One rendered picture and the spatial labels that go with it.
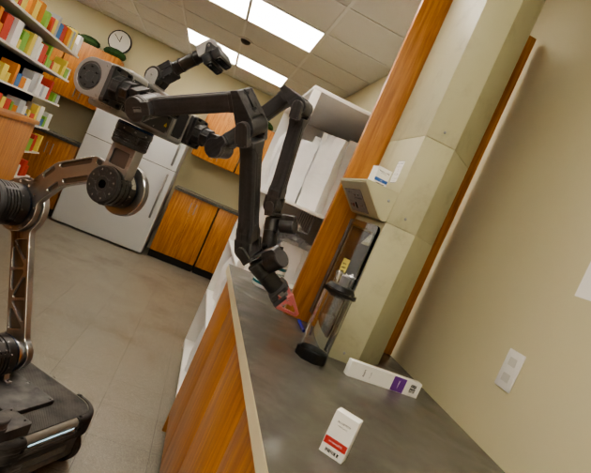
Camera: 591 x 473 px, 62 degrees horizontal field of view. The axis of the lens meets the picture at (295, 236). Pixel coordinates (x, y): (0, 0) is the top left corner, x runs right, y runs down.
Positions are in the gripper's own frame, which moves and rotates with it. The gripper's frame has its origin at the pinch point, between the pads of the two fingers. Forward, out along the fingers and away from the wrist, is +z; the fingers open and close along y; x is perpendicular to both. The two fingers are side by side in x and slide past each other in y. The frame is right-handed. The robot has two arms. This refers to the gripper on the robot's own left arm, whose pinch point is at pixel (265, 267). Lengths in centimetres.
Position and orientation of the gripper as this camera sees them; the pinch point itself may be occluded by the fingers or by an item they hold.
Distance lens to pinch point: 189.6
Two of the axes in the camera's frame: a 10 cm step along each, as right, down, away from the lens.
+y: 8.0, 1.6, 5.7
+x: -5.8, -0.2, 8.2
